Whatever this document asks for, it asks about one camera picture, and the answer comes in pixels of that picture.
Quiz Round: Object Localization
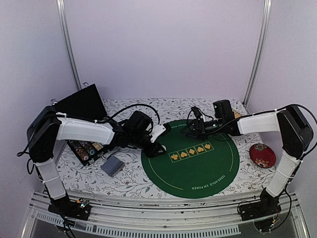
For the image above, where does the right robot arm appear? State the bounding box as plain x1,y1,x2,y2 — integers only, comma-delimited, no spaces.
186,100,314,216

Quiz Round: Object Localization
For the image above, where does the right aluminium frame post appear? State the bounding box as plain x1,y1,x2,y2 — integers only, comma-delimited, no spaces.
243,0,272,107

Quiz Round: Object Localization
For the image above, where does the floral patterned tablecloth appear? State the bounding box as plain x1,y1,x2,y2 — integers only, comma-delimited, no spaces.
57,99,275,198

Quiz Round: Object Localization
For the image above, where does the poker chip row left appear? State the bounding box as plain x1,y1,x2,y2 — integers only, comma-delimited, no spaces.
70,140,89,161

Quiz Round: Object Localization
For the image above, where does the black poker chip case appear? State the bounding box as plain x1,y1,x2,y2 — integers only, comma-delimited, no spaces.
51,83,117,167

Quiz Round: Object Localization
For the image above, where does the aluminium frame post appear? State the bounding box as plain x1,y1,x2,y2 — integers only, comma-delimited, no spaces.
243,0,272,107
56,0,82,91

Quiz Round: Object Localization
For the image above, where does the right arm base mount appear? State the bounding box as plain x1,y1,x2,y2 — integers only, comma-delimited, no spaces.
237,199,281,221

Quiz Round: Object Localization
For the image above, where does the red floral round box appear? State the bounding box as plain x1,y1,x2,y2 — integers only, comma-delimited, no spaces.
249,143,276,168

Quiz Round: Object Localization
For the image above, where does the grey card stack holder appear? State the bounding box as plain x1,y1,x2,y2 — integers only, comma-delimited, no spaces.
101,156,124,177

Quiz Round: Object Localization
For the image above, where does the poker chip row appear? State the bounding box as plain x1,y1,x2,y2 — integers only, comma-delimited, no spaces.
70,140,89,161
79,141,96,156

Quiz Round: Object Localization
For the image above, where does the aluminium front rail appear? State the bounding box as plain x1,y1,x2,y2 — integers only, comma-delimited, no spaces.
22,190,308,238

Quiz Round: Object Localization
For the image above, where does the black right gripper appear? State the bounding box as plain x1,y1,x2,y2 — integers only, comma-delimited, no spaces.
180,119,225,142

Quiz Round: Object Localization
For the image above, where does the left aluminium frame post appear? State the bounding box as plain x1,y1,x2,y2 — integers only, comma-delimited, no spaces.
56,0,82,91

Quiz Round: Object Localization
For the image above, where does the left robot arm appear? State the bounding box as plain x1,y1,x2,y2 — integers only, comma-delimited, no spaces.
17,106,170,215

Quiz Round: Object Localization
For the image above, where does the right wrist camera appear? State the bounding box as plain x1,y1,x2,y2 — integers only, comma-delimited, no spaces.
191,106,203,120

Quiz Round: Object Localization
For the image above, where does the round woven bamboo tray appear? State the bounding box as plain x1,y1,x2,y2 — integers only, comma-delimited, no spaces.
232,110,242,119

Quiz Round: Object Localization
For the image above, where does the round green poker mat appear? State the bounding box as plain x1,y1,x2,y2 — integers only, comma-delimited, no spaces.
141,119,240,199

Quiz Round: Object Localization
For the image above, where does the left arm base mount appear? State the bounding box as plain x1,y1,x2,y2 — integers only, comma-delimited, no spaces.
48,196,92,221

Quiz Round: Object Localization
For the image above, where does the poker chip row middle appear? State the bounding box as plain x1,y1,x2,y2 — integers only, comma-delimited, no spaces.
79,141,96,156

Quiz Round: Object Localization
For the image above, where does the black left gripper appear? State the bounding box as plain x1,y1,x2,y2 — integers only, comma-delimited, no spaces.
130,131,167,159

